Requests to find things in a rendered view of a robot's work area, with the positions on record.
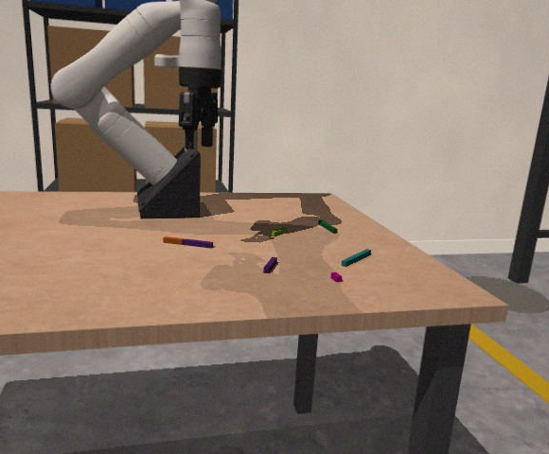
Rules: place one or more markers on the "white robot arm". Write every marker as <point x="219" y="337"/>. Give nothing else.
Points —
<point x="80" y="85"/>

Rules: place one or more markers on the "purple rod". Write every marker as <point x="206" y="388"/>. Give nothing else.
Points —
<point x="269" y="266"/>
<point x="198" y="243"/>

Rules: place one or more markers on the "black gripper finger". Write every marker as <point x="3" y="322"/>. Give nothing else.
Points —
<point x="209" y="122"/>
<point x="190" y="124"/>

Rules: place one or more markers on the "turquoise rod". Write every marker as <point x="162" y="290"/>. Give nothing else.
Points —
<point x="356" y="257"/>

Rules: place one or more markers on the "orange rod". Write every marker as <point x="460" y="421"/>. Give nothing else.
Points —
<point x="173" y="240"/>

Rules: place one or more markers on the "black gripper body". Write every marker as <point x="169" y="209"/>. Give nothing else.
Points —
<point x="200" y="81"/>

